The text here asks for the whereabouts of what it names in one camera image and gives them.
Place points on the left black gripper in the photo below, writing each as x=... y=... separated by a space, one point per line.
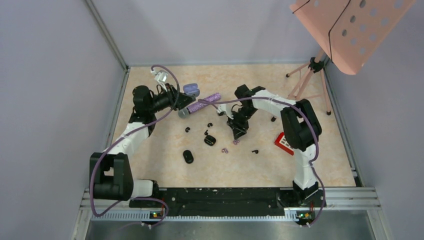
x=177 y=98

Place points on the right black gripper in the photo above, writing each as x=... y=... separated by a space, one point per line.
x=238 y=129

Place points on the lavender earbud charging case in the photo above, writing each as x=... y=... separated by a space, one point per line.
x=191 y=89

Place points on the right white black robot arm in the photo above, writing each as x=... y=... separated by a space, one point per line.
x=300 y=124

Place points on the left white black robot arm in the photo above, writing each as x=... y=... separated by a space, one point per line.
x=111 y=175

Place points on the open black earbud case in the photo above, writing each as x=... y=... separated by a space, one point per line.
x=209 y=139

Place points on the closed black earbud case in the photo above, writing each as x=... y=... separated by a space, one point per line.
x=188 y=156

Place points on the purple glitter microphone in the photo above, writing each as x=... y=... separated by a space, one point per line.
x=195 y=107

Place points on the red white toy block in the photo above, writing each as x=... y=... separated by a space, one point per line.
x=282 y=143

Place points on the pink music stand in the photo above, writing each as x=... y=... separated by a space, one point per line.
x=347 y=31

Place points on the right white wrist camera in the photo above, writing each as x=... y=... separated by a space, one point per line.
x=225 y=110

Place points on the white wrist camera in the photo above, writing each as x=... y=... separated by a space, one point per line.
x=225 y=110
x=160 y=76

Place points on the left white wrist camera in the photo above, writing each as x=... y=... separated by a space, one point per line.
x=160 y=76

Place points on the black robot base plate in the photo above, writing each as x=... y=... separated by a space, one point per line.
x=229 y=202

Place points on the aluminium frame rail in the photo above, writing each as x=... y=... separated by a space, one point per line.
x=350 y=213

